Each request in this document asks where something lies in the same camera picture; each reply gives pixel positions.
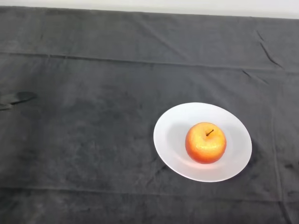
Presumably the red yellow apple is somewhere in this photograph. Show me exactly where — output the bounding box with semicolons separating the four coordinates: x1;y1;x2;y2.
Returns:
185;122;227;164

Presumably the white round plate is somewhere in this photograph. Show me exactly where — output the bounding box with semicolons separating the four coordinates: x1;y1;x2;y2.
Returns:
153;102;253;183

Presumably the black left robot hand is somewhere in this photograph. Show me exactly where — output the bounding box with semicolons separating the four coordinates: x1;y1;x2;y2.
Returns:
0;91;38;111

